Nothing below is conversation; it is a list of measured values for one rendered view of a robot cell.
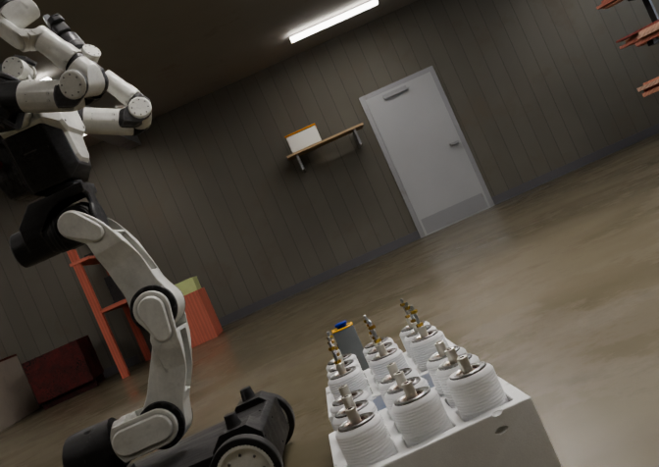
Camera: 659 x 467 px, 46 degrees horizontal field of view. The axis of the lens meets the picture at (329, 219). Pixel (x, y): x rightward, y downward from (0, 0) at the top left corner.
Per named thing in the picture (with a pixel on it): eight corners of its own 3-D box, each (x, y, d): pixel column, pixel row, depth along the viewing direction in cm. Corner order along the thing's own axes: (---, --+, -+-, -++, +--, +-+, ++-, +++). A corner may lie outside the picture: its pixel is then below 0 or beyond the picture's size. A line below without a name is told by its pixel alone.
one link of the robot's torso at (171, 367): (135, 454, 227) (125, 292, 228) (152, 436, 247) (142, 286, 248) (187, 451, 227) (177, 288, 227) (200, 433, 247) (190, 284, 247)
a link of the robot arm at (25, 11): (-18, -4, 201) (15, 29, 204) (13, -25, 207) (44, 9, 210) (-26, 15, 210) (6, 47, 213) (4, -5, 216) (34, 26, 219)
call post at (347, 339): (373, 426, 239) (331, 334, 240) (371, 420, 246) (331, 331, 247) (393, 416, 240) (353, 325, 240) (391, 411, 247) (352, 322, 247)
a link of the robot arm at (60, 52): (39, 28, 203) (97, 72, 202) (61, 28, 213) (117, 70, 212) (23, 63, 207) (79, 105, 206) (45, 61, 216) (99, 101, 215)
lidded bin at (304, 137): (324, 142, 1076) (316, 126, 1077) (323, 139, 1038) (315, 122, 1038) (293, 156, 1077) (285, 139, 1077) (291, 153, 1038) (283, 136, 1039)
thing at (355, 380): (357, 437, 208) (329, 375, 208) (389, 424, 206) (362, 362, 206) (351, 449, 198) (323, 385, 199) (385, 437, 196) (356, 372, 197)
